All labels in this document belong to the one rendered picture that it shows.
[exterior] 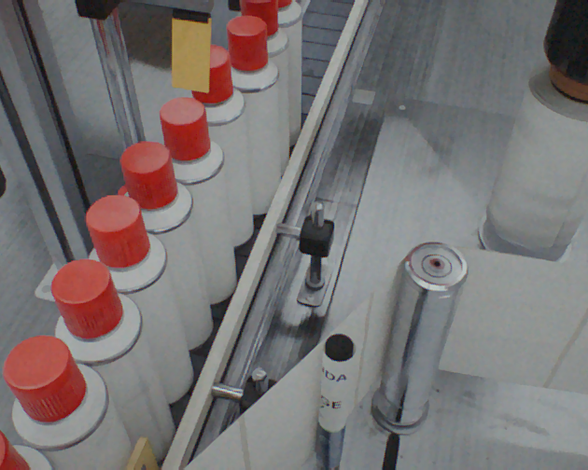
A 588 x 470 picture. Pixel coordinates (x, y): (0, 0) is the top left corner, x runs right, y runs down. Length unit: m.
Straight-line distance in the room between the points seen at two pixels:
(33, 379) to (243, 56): 0.32
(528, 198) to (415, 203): 0.14
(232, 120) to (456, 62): 0.53
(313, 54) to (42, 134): 0.45
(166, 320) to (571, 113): 0.34
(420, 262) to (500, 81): 0.61
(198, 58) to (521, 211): 0.31
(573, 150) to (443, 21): 0.57
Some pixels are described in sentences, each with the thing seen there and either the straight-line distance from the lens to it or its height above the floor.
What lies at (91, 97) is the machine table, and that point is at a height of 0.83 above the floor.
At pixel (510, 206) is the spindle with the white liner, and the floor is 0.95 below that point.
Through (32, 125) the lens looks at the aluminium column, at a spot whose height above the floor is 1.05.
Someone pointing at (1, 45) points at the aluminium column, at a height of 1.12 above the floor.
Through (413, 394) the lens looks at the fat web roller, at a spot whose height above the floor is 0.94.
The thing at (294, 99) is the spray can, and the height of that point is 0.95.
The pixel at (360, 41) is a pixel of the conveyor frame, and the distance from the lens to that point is 0.94.
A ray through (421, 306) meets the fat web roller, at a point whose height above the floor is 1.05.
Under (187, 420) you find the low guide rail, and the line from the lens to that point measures 0.51.
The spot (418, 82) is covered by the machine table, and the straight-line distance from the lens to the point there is 0.95.
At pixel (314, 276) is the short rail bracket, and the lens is 0.66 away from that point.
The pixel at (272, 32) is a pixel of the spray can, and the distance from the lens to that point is 0.61.
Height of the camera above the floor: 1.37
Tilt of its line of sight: 48 degrees down
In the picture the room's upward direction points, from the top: straight up
